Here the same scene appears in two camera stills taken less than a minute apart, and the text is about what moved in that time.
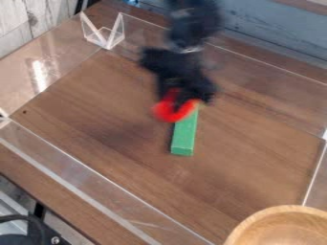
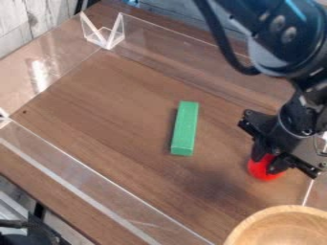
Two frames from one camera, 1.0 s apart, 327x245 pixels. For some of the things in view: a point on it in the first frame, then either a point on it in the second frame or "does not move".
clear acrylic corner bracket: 103,37 does not move
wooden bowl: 282,225 does not move
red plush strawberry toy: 164,108 to 258,167
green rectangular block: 185,133 does not move
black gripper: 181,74 to 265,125
